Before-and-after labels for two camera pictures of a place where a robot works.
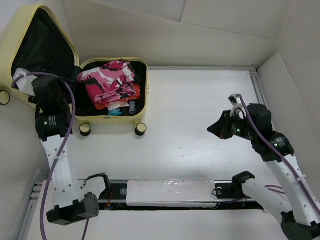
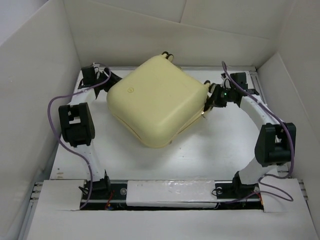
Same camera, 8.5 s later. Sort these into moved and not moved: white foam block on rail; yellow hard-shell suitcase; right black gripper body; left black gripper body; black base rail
Moved: yellow hard-shell suitcase; left black gripper body; right black gripper body
Not moved: white foam block on rail; black base rail
